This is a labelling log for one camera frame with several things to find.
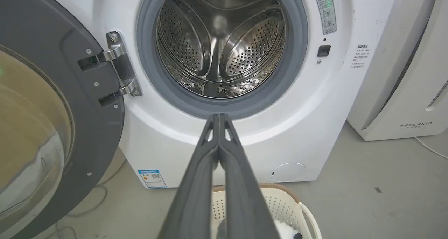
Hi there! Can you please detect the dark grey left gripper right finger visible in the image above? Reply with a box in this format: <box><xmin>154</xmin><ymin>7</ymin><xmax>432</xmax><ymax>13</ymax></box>
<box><xmin>219</xmin><ymin>113</ymin><xmax>280</xmax><ymax>239</ymax></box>

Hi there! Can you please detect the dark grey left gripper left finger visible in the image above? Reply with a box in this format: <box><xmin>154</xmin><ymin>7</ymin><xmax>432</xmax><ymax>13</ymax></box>
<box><xmin>158</xmin><ymin>113</ymin><xmax>220</xmax><ymax>239</ymax></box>

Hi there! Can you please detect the grey washing machine door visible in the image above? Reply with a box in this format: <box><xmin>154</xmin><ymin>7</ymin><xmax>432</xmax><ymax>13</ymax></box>
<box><xmin>0</xmin><ymin>0</ymin><xmax>125</xmax><ymax>239</ymax></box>

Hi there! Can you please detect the white perforated laundry basket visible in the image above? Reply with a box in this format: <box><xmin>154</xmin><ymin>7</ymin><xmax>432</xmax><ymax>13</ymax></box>
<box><xmin>211</xmin><ymin>184</ymin><xmax>323</xmax><ymax>239</ymax></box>

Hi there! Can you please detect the white front-load washing machine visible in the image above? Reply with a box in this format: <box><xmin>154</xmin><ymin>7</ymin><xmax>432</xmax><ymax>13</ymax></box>
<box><xmin>38</xmin><ymin>0</ymin><xmax>409</xmax><ymax>189</ymax></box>

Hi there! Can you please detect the white air purifier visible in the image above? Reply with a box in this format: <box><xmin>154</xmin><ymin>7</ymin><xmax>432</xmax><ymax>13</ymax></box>
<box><xmin>347</xmin><ymin>0</ymin><xmax>448</xmax><ymax>142</ymax></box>

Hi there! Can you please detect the thin grey floor cable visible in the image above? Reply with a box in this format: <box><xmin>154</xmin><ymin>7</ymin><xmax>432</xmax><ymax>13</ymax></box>
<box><xmin>52</xmin><ymin>159</ymin><xmax>127</xmax><ymax>239</ymax></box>

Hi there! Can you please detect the white power cable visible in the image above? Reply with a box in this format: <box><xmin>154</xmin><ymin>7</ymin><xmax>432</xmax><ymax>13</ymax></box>
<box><xmin>415</xmin><ymin>137</ymin><xmax>448</xmax><ymax>160</ymax></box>

